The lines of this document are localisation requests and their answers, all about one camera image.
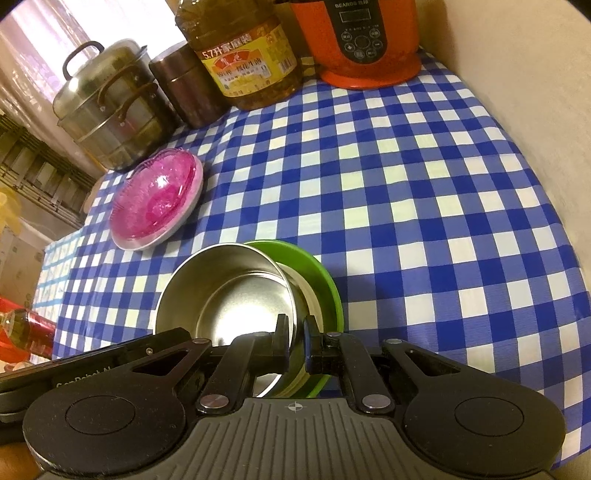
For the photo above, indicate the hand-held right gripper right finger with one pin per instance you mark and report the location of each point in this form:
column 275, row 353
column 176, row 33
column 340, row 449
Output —
column 311, row 339

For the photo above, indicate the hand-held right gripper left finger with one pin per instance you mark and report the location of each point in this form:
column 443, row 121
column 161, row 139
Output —
column 281, row 334

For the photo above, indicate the white bowl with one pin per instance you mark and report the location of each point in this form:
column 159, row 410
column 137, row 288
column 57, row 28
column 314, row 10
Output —
column 302, row 295

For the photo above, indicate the green bowl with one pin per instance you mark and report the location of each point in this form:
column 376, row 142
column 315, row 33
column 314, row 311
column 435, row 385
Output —
column 323, row 277

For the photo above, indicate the stainless steel bowl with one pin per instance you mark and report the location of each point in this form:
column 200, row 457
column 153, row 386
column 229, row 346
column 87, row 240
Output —
column 226, row 295

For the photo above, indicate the purple glass bowl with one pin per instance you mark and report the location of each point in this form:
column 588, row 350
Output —
column 154, row 196

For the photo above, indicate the red bottle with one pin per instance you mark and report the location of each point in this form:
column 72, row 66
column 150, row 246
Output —
column 27, row 330

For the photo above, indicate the blue checked tablecloth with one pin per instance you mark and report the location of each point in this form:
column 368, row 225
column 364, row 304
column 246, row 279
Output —
column 392, row 207

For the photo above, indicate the metal rack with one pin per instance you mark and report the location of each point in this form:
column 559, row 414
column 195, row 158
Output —
column 37, row 175

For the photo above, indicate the stainless steel steamer pot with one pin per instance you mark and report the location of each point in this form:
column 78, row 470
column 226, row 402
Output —
column 106, row 120

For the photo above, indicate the brown metal canister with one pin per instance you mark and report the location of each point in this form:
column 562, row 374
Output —
column 184, row 87

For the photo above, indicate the cooking oil bottle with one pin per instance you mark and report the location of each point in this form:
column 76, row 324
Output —
column 244, row 60

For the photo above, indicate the red pressure cooker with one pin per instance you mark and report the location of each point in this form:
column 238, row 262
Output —
column 369, row 41

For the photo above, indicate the sheer curtain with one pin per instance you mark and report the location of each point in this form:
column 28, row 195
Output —
column 69, row 27

